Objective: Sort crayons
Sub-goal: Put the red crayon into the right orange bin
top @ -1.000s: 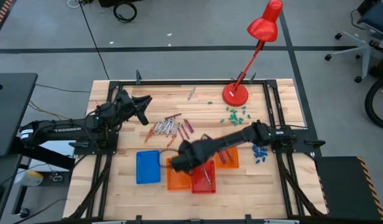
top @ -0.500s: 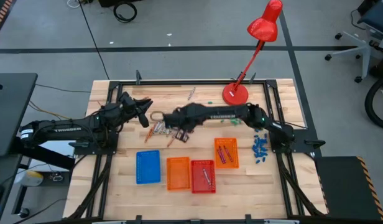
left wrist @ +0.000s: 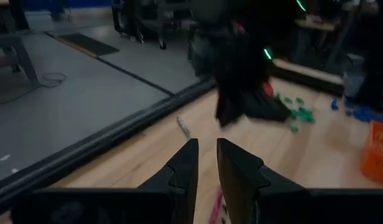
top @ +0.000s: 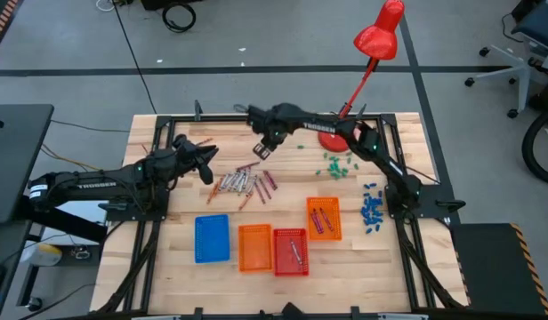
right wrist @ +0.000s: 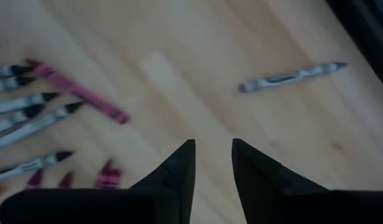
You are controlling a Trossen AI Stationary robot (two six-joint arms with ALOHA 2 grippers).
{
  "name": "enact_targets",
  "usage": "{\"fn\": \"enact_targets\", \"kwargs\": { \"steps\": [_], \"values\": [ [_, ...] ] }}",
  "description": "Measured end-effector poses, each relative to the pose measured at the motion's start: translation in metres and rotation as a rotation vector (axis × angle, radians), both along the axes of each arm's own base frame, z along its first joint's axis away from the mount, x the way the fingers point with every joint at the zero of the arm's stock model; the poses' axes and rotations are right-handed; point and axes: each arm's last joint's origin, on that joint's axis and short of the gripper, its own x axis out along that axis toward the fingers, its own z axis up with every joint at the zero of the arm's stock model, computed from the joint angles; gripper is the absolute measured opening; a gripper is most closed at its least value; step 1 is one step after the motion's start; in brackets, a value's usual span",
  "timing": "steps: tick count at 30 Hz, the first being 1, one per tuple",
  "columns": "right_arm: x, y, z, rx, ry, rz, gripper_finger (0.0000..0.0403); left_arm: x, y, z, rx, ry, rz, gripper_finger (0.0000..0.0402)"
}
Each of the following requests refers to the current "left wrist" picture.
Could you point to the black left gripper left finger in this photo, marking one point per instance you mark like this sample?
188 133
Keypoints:
185 174

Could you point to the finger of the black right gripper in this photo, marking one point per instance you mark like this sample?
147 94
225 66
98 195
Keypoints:
228 109
263 109

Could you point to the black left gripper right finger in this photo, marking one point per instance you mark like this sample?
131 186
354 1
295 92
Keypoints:
238 180

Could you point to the pink marker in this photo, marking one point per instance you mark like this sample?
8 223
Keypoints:
214 208

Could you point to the orange plastic basket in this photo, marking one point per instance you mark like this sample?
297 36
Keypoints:
378 152

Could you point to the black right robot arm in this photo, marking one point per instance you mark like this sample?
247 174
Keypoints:
378 62

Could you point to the red desk lamp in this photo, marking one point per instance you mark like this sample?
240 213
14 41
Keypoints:
267 89

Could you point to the green cone cap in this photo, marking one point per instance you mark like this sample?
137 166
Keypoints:
294 128
278 96
288 100
305 110
293 113
299 100
310 118

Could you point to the blue cone cap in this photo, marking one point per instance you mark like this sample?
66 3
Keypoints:
361 112
334 104
349 104

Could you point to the wooden workbench on wheels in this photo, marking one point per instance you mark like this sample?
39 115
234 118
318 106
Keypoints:
160 18

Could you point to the dark floor mat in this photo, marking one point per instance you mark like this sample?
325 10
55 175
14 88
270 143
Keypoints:
89 45

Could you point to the wooden side table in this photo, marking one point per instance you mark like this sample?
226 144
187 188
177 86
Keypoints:
20 53

